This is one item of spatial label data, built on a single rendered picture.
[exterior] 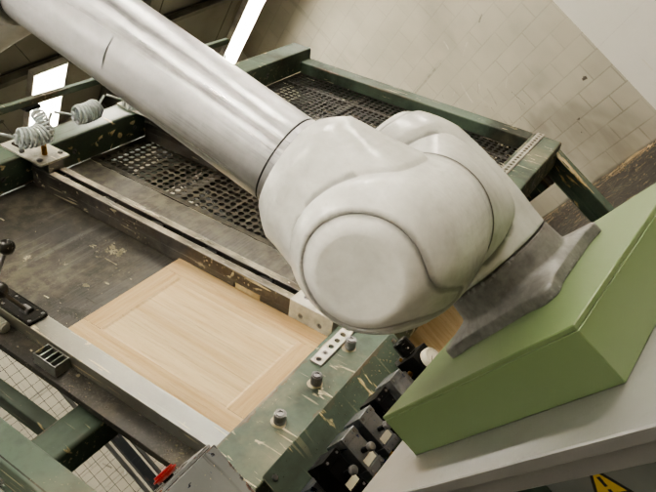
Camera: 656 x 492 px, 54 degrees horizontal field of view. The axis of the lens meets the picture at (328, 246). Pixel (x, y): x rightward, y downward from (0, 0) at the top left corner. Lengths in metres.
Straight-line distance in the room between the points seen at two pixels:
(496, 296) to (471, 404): 0.13
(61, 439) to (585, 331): 1.09
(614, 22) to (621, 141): 2.08
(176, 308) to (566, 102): 5.70
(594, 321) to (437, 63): 6.81
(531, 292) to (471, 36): 6.41
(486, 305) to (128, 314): 1.02
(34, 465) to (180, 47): 0.84
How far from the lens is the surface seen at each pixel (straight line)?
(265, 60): 2.95
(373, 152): 0.59
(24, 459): 1.32
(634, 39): 5.00
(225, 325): 1.57
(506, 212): 0.75
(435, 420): 0.79
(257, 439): 1.30
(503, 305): 0.77
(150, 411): 1.37
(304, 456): 1.30
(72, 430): 1.46
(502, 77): 7.07
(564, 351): 0.63
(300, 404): 1.36
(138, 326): 1.57
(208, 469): 0.98
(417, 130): 0.77
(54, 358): 1.53
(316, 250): 0.54
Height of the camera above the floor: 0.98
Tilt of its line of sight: 3 degrees up
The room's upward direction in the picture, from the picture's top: 42 degrees counter-clockwise
